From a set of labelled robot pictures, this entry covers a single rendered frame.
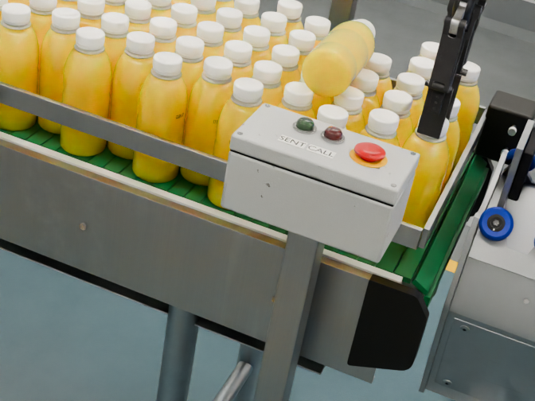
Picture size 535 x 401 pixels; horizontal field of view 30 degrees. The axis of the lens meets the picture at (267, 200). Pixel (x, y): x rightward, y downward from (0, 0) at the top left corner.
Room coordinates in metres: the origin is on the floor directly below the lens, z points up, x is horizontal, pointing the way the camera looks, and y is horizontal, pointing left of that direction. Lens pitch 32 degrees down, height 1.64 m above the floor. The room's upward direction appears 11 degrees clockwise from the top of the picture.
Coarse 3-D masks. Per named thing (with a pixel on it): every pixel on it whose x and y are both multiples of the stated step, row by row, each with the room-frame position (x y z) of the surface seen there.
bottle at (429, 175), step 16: (416, 128) 1.17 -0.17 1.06; (416, 144) 1.15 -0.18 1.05; (432, 144) 1.15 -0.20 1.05; (432, 160) 1.14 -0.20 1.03; (448, 160) 1.16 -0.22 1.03; (416, 176) 1.14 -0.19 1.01; (432, 176) 1.14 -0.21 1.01; (416, 192) 1.14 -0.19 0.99; (432, 192) 1.14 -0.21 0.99; (416, 208) 1.14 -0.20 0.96; (432, 208) 1.15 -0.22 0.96; (416, 224) 1.14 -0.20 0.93
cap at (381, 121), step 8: (376, 112) 1.16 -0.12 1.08; (384, 112) 1.16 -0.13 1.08; (392, 112) 1.16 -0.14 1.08; (368, 120) 1.15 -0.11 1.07; (376, 120) 1.14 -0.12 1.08; (384, 120) 1.14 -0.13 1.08; (392, 120) 1.14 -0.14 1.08; (376, 128) 1.14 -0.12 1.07; (384, 128) 1.13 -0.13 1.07; (392, 128) 1.14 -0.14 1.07
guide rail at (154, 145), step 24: (0, 96) 1.23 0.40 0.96; (24, 96) 1.22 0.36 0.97; (72, 120) 1.19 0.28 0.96; (96, 120) 1.18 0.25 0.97; (120, 144) 1.17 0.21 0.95; (144, 144) 1.16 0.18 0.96; (168, 144) 1.15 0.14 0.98; (192, 168) 1.14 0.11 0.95; (216, 168) 1.13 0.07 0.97; (408, 240) 1.06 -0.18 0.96
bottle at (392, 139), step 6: (366, 126) 1.15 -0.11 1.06; (360, 132) 1.16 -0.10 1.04; (366, 132) 1.15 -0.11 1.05; (372, 132) 1.14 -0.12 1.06; (396, 132) 1.15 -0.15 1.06; (378, 138) 1.14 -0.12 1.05; (384, 138) 1.13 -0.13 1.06; (390, 138) 1.14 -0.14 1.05; (396, 138) 1.15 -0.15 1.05; (396, 144) 1.14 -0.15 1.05
